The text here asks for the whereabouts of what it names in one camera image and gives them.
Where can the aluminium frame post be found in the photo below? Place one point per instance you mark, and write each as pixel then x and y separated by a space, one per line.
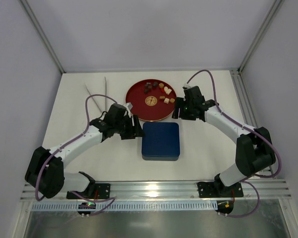
pixel 271 14
pixel 44 39

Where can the aluminium right frame post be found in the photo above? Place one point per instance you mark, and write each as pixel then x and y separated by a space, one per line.
pixel 271 14

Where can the cream square chocolate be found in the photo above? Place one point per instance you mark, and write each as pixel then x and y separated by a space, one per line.
pixel 168 91

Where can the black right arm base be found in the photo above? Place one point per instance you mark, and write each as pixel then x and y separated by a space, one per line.
pixel 216 189

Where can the round red tray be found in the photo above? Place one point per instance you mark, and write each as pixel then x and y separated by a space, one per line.
pixel 148 107

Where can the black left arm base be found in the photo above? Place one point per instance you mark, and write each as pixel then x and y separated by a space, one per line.
pixel 96 191

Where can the blue chocolate box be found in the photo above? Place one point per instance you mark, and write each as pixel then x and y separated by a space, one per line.
pixel 158 158

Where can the aluminium front rail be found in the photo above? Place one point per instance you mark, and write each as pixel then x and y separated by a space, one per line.
pixel 188 189

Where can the aluminium left frame post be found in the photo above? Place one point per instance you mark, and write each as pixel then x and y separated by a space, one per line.
pixel 44 39

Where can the left controller board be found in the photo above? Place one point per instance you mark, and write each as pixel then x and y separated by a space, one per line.
pixel 85 207

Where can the blue box lid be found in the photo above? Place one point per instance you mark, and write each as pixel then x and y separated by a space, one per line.
pixel 161 139

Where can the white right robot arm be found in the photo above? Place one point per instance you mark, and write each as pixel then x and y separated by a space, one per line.
pixel 253 145

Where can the slotted cable duct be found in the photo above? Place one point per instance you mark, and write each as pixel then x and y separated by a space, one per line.
pixel 132 206

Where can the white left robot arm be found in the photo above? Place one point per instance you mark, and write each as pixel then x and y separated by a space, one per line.
pixel 46 171

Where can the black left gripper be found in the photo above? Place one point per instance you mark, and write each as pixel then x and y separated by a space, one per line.
pixel 130 127

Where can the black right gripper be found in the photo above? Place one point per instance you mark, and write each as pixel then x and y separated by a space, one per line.
pixel 183 112

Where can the dark brown chocolate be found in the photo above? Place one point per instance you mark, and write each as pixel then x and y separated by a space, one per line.
pixel 147 87

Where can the right controller board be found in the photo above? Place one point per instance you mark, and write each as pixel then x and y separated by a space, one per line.
pixel 224 207

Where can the controller board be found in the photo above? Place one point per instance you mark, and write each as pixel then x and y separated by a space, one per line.
pixel 85 207
pixel 224 207

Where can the aluminium rail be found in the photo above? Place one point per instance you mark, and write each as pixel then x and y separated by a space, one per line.
pixel 245 104
pixel 188 189

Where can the aluminium right side rail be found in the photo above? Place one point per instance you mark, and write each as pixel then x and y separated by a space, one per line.
pixel 245 104

